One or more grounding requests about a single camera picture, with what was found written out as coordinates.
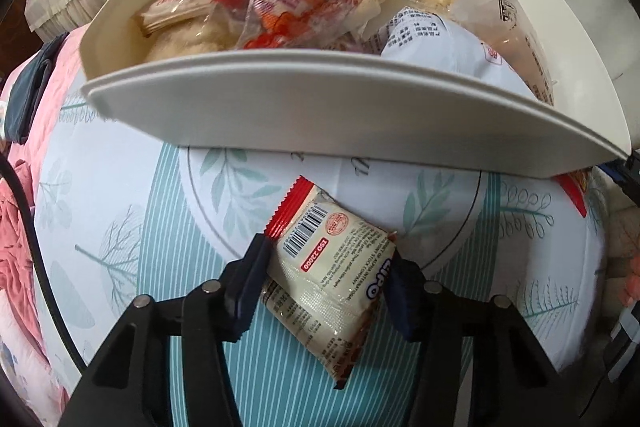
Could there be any person's right hand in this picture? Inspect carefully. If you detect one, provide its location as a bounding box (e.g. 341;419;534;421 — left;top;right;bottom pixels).
605;214;640;308

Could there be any red-edged brown cake packet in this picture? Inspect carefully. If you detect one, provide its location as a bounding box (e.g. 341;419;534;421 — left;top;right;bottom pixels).
554;169;593;218

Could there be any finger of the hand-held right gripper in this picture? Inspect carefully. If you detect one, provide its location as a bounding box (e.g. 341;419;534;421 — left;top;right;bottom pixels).
595;149;640;210

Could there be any white packet with red edge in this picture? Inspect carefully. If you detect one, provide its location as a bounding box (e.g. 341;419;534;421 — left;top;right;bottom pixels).
260;175;398;392

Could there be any white packet with black text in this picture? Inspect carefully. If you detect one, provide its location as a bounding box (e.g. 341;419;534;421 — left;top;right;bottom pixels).
365;4;526;98

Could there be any pink quilt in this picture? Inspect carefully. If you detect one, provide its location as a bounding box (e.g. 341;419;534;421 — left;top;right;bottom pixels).
0;29;96;427

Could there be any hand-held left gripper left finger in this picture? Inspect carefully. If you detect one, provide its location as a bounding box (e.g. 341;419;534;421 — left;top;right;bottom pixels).
60;232;273;427

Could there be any white plastic storage tray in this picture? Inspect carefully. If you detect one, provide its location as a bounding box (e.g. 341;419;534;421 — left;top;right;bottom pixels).
80;0;633;180

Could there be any leaf print bed sheet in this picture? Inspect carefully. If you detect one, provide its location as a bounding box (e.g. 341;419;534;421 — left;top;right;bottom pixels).
35;92;616;427

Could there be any beige packet with black text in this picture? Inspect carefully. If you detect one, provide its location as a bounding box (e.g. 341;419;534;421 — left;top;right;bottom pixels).
460;0;556;105

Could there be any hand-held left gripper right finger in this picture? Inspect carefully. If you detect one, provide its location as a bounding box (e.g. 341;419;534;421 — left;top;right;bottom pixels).
385;254;596;427

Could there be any black cable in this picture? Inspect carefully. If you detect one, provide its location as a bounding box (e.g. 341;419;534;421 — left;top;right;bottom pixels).
0;154;83;378

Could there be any dark blue cloth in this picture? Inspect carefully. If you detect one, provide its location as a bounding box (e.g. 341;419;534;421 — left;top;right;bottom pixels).
5;32;71;145

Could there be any yellow puffed snack packet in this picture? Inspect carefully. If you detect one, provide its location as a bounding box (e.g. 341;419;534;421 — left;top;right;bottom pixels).
144;14;246;62

